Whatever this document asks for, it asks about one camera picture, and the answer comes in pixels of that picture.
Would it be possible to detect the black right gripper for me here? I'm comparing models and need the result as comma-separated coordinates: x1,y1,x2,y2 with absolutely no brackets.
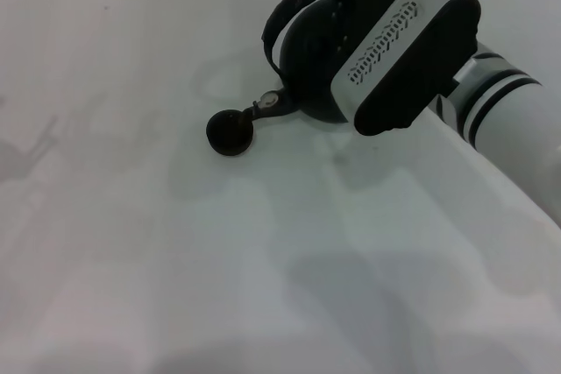
330,0,418,65

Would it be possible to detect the dark round teapot with handle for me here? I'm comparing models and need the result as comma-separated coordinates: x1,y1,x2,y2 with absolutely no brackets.
248,0,352,126

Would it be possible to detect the small dark round teacup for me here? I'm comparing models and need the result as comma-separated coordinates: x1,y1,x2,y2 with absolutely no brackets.
205,109,256,158

